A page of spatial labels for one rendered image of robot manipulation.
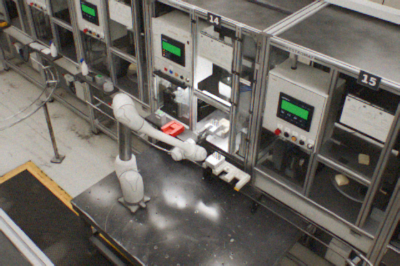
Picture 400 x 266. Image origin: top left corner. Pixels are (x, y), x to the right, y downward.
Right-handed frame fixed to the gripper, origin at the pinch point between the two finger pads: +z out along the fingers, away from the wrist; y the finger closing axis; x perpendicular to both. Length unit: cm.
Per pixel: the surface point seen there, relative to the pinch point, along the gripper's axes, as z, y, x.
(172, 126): -8.6, -8.8, 33.5
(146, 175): -46, -36, 29
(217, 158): -12.1, -11.2, -19.2
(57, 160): -53, -101, 167
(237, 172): -9.8, -16.3, -36.9
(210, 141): 1.7, -13.1, -0.2
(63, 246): -113, -101, 70
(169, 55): -1, 54, 41
